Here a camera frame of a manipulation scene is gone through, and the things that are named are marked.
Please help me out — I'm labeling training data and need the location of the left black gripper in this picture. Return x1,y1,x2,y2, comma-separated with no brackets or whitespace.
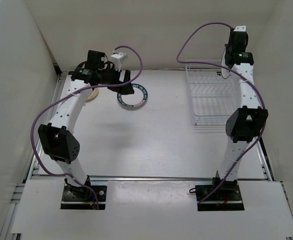
98,64,134,96

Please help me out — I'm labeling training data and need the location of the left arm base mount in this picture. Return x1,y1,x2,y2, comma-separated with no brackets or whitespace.
60,182,108,210

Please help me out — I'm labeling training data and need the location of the purple cable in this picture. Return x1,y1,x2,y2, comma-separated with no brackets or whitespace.
30,45,144,208
176,22,266,207

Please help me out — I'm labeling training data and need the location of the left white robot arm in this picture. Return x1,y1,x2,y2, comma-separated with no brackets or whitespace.
38,50,134,201

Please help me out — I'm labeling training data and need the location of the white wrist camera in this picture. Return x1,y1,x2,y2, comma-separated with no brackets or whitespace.
110,52,128,71
234,25,246,32

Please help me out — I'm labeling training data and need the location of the aluminium rail bar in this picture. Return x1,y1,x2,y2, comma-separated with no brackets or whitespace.
36,173,269,182

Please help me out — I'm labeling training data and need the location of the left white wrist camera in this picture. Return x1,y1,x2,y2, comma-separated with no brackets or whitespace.
110,52,128,71

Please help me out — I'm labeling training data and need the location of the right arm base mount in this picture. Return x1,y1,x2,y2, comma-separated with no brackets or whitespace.
189,180,245,212

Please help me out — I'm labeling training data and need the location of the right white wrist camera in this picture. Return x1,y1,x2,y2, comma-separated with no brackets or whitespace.
234,25,246,32

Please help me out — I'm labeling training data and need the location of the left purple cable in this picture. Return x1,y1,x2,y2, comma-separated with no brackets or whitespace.
30,45,144,208

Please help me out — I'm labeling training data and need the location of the green rim text plate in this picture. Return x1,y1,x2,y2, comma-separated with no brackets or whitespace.
117,83,149,111

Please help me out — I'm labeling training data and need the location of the cream plate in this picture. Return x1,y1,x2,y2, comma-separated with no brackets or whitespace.
85,88,100,103
86,87,100,101

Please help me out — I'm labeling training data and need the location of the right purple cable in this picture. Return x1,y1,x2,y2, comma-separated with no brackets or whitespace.
176,22,266,207

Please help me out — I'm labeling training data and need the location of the white front board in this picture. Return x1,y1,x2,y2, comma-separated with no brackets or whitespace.
12,180,293,240

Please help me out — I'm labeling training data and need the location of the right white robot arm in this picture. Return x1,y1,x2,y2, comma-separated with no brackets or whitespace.
211,25,269,200

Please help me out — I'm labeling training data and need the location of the white wire dish rack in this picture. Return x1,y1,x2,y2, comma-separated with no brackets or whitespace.
185,63,237,128

